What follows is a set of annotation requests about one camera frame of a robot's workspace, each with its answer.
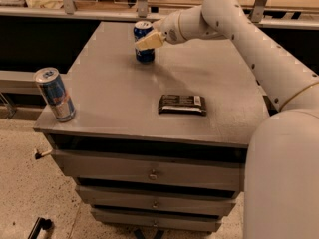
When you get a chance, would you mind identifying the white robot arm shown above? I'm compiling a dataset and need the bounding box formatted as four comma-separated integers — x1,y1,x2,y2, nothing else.
136,0,319,239

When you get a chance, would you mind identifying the black left base leg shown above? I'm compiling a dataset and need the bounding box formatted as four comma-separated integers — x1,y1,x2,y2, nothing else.
28,217,53,239

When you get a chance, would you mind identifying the top grey drawer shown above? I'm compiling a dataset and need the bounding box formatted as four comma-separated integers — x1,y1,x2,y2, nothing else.
52,150,243,191

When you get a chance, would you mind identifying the grey drawer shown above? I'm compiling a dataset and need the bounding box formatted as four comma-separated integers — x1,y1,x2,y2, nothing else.
91,208,221,232
52,150,243,191
76,185,235,217

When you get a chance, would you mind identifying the metal shelf rail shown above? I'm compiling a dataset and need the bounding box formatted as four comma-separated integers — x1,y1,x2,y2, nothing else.
0,0,319,29

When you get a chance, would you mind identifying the black rxbar chocolate bar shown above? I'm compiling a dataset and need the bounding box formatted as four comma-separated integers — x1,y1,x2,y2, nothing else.
158,95,206,116

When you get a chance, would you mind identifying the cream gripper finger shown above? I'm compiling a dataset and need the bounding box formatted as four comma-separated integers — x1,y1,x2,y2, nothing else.
135,30,165,51

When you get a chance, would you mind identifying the grey drawer cabinet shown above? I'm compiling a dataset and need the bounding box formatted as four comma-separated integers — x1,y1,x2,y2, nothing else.
36,22,268,222

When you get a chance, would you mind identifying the blue pepsi can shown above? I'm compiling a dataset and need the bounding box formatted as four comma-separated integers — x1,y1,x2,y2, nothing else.
134,21,155,63

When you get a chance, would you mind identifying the middle grey drawer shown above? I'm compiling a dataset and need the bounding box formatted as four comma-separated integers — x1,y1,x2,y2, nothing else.
76,185,235,217

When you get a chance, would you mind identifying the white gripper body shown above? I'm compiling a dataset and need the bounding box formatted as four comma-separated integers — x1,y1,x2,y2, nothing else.
153,12,181,44

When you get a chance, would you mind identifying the red bull can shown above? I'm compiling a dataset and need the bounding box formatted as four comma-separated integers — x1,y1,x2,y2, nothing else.
34,67,76,122

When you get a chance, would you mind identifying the bottom grey drawer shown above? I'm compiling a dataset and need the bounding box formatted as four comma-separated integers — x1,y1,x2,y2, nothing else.
91,208,221,232

